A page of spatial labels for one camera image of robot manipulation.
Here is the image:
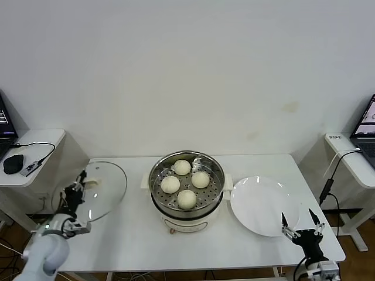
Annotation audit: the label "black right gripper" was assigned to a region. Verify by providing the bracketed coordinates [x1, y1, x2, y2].
[280, 208, 327, 263]

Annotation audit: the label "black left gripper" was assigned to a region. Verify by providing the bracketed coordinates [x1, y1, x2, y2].
[61, 170, 88, 214]

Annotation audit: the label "glass lid with cream handle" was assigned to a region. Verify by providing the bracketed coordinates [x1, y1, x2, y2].
[51, 160, 128, 222]

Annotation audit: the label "white steamed baozi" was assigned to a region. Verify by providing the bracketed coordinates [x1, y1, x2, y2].
[190, 171, 210, 189]
[177, 189, 197, 210]
[160, 175, 180, 194]
[173, 159, 192, 176]

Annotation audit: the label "perforated steel steamer basket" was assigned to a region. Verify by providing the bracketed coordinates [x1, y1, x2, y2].
[148, 150, 226, 213]

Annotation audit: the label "white round plate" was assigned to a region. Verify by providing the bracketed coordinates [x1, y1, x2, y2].
[229, 175, 301, 238]

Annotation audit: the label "grey usb hub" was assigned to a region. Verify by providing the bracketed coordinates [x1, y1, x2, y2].
[19, 160, 41, 178]

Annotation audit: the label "white side table with mouse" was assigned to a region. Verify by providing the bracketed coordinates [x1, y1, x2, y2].
[0, 129, 66, 252]

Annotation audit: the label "black computer mouse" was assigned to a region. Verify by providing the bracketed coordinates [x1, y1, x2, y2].
[2, 154, 24, 176]

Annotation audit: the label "white side table with label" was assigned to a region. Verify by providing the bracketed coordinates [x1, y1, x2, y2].
[323, 132, 375, 252]

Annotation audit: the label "black laptop with dark screen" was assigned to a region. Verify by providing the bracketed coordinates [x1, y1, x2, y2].
[0, 90, 19, 162]

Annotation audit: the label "grey laptop with bright screen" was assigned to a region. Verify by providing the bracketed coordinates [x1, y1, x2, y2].
[350, 93, 375, 169]

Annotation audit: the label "cream electric cooking pot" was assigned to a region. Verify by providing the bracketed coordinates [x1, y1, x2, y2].
[140, 172, 234, 235]

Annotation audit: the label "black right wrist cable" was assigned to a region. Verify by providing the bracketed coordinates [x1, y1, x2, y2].
[294, 256, 308, 281]

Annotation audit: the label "black cable with adapter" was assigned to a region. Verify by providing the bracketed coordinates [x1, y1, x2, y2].
[318, 149, 362, 238]

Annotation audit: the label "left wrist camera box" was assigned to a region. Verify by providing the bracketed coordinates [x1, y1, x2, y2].
[64, 220, 92, 235]

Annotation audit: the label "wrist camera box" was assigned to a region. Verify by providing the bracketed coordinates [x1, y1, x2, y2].
[318, 260, 340, 281]
[64, 220, 92, 235]

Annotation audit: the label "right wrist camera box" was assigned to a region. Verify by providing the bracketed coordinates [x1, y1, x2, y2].
[318, 260, 340, 281]

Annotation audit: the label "white laptop cable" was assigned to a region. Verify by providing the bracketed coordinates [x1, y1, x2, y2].
[323, 148, 362, 179]

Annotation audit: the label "black usb hub cable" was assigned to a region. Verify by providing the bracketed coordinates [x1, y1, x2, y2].
[11, 142, 56, 165]

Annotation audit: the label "white floor cable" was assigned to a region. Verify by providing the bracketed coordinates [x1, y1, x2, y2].
[0, 243, 30, 261]

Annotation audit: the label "black floor cables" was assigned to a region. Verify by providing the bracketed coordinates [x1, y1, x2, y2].
[0, 253, 21, 281]

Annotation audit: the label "white cable bundle under table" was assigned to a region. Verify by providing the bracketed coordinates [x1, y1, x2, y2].
[114, 272, 155, 281]

